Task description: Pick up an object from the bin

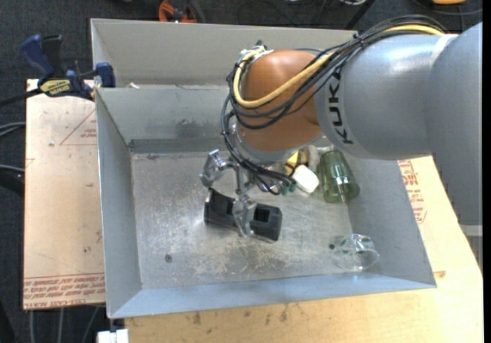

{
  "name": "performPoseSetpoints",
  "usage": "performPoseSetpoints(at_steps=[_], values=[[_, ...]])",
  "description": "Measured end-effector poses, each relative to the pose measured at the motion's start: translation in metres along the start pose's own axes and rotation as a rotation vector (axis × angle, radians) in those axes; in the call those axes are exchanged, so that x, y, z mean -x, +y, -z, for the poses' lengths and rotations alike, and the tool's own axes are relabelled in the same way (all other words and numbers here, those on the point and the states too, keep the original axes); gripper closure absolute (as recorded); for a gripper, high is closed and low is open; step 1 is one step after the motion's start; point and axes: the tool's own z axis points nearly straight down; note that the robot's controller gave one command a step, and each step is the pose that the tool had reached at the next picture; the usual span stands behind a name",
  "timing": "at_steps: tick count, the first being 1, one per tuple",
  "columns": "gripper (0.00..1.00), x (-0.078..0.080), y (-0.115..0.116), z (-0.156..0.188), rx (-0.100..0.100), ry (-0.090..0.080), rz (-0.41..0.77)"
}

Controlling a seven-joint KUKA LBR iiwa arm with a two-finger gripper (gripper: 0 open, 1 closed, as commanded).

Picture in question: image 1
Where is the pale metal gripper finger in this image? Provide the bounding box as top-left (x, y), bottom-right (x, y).
top-left (198, 148), bottom-right (232, 187)
top-left (231, 196), bottom-right (259, 240)

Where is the black plastic block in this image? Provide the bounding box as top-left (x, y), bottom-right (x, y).
top-left (203, 187), bottom-right (284, 243)

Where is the yellow toy piece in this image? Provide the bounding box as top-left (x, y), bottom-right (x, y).
top-left (284, 150), bottom-right (305, 169)

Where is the white rounded block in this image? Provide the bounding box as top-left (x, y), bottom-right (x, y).
top-left (291, 164), bottom-right (321, 194)

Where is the grey metal bin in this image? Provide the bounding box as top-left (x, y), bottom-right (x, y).
top-left (90, 18), bottom-right (437, 319)

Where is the clear glass cup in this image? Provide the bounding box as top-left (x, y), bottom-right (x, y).
top-left (331, 233), bottom-right (381, 272)

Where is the brown cardboard board red print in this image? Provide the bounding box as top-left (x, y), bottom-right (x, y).
top-left (22, 78), bottom-right (448, 312)

